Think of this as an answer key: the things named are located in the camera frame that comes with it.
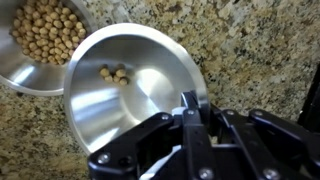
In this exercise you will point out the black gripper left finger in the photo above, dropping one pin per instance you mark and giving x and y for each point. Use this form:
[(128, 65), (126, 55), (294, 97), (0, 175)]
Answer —
[(196, 150)]

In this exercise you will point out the stainless steel gas range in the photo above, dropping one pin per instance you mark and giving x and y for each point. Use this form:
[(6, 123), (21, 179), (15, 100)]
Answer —
[(311, 103)]

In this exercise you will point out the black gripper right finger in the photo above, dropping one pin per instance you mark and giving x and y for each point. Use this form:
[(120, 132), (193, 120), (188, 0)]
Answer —
[(246, 146)]

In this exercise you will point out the small stainless steel bowl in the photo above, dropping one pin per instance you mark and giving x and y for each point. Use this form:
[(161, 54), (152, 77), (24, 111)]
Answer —
[(26, 76), (100, 110)]

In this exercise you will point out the pile of beige chickpeas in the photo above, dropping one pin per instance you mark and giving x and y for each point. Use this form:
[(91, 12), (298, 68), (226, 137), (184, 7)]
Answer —
[(46, 33)]

